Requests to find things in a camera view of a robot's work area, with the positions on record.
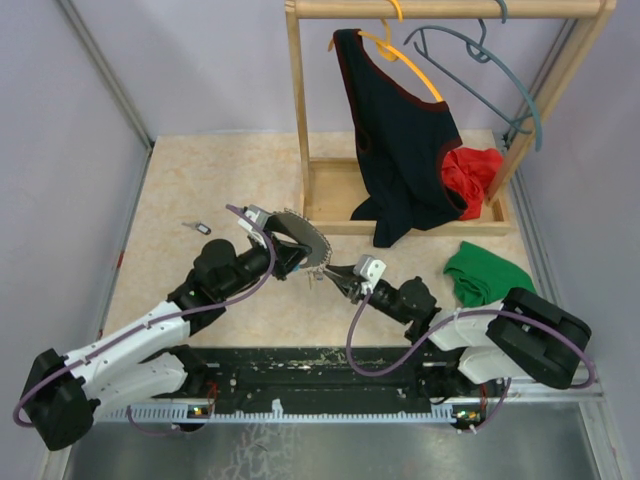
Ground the yellow clothes hanger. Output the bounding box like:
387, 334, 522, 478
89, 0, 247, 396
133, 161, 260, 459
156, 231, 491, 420
327, 0, 444, 105

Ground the key with black tag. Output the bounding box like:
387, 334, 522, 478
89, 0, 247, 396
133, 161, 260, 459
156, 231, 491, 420
182, 221, 211, 235

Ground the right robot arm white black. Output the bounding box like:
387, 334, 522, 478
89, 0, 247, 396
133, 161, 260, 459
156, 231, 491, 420
325, 256, 596, 396

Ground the right aluminium frame rail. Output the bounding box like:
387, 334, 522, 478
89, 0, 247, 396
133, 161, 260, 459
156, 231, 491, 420
503, 12, 609, 390

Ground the grey slotted cable duct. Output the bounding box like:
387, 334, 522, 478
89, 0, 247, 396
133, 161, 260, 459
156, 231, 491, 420
99, 397, 506, 426

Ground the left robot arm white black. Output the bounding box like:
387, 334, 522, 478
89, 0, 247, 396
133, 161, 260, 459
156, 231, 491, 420
13, 206, 331, 451

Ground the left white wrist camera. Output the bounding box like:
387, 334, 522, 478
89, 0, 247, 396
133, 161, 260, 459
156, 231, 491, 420
238, 205, 271, 248

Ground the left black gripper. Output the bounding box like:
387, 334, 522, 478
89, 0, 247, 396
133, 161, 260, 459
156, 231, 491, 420
218, 227, 311, 299

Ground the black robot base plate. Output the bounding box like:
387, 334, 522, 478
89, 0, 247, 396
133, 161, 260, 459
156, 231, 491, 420
171, 347, 504, 415

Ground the red cloth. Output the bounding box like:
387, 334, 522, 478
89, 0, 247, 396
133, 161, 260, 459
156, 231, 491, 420
442, 147, 503, 221

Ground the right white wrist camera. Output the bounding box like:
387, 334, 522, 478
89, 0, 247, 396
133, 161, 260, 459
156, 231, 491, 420
353, 254, 387, 290

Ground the green cloth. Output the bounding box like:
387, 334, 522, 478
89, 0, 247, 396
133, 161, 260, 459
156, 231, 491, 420
443, 241, 536, 307

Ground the grey-blue clothes hanger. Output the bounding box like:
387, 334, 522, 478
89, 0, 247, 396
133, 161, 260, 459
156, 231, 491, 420
402, 17, 545, 152

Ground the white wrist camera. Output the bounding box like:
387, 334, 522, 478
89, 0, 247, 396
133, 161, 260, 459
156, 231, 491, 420
238, 205, 271, 248
353, 254, 387, 290

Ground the navy tank top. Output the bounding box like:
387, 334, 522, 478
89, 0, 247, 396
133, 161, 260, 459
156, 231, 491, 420
332, 29, 467, 248

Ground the aluminium frame rail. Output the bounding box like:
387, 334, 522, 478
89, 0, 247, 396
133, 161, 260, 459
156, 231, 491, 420
54, 0, 155, 151
503, 12, 609, 390

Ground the wooden clothes rack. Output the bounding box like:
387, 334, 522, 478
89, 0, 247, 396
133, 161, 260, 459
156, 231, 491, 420
285, 1, 616, 236

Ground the left aluminium frame rail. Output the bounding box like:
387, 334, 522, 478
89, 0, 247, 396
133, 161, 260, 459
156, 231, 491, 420
54, 0, 155, 151

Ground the metal disc with keyrings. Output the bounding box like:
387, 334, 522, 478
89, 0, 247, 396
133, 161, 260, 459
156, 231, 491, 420
278, 209, 333, 271

